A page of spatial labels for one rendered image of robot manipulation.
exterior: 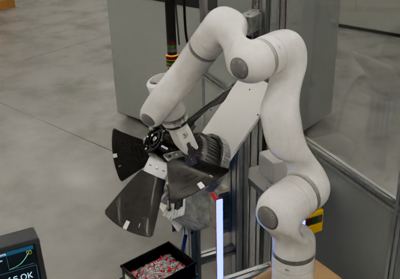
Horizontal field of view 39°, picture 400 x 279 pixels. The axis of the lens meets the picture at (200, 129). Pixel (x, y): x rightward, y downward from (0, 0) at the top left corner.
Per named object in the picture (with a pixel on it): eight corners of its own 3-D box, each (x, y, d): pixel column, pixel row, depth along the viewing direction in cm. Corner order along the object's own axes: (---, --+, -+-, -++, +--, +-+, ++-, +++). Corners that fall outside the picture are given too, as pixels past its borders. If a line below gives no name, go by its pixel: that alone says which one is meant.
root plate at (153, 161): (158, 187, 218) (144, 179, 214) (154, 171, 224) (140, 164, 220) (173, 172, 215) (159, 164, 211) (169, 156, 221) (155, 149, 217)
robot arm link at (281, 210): (324, 250, 158) (328, 176, 148) (284, 284, 147) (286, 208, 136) (288, 232, 166) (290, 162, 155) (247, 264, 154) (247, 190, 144)
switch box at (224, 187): (238, 216, 273) (238, 176, 264) (247, 226, 266) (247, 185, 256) (210, 225, 267) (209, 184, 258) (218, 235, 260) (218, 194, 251)
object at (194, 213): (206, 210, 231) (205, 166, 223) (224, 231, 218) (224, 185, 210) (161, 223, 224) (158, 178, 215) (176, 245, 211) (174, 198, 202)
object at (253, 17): (248, 27, 252) (248, 8, 249) (262, 29, 249) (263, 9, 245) (237, 33, 244) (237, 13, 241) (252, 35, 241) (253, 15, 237)
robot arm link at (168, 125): (190, 113, 174) (193, 121, 176) (178, 103, 182) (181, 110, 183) (167, 126, 172) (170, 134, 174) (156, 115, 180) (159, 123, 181)
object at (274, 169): (285, 160, 272) (286, 140, 268) (304, 175, 259) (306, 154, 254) (254, 169, 266) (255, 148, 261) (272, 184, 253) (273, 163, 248)
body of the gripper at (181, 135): (191, 119, 175) (202, 148, 181) (178, 108, 183) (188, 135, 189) (171, 131, 173) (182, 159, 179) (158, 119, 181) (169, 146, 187)
